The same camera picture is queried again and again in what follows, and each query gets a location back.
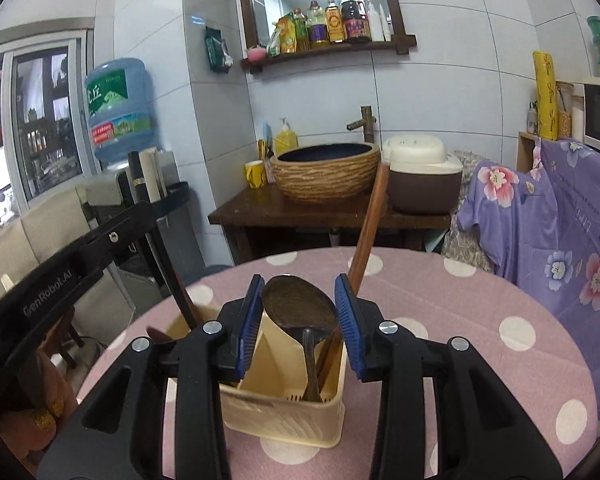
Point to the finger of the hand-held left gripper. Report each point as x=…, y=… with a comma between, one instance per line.
x=120, y=232

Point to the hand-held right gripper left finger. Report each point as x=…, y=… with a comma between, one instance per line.
x=247, y=332

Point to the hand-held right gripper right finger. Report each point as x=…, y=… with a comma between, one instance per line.
x=350, y=332

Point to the brown wooden chopstick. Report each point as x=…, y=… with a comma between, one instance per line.
x=330, y=355
x=370, y=225

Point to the silver metal spoon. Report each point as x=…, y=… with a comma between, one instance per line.
x=300, y=307

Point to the dark brown chopstick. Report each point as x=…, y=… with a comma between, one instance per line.
x=167, y=270

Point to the beige perforated utensil holder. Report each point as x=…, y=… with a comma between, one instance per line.
x=280, y=410

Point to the grey water dispenser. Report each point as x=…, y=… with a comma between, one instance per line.
x=180, y=240

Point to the dark wooden washstand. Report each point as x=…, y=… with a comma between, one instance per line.
x=260, y=215

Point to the blue water jug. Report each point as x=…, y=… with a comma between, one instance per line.
x=120, y=110

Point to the sliding glass window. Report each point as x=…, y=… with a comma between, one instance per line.
x=35, y=135

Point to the pink polka dot tablecloth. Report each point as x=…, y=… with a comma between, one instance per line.
x=480, y=360

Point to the grey patterned cloth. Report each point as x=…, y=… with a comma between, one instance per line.
x=467, y=250

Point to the yellow cup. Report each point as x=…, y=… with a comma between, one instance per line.
x=254, y=175

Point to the woven pattern sink basin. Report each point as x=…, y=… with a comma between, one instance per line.
x=325, y=175

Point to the white brown rice cooker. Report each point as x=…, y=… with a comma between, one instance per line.
x=420, y=180

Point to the blue toothbrush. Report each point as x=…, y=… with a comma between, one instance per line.
x=266, y=134

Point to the yellow soap dispenser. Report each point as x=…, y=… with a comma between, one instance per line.
x=286, y=140

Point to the green hanging packet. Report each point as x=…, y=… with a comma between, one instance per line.
x=217, y=50

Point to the bronze faucet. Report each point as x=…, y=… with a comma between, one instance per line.
x=365, y=122

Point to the pink bowl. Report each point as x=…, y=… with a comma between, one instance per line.
x=256, y=53

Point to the purple floral cloth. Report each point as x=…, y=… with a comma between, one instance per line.
x=555, y=240

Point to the small wooden cabinet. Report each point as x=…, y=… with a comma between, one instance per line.
x=526, y=152

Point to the yellow green seasoning packet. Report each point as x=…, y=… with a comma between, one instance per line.
x=283, y=37

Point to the green oil bottle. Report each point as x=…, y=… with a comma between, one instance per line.
x=301, y=32

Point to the purple label bottle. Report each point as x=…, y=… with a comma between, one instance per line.
x=318, y=27

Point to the yellow label bottle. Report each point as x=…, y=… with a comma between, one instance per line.
x=334, y=22

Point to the yellow wrap roll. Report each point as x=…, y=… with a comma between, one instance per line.
x=546, y=95

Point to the glass storage jar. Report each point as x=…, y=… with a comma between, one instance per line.
x=565, y=110

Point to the white squeeze bottle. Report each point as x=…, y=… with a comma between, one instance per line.
x=375, y=22

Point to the dark soy sauce bottle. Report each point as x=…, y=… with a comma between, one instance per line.
x=355, y=20

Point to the wooden wall shelf with mirror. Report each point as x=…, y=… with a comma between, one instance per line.
x=325, y=52

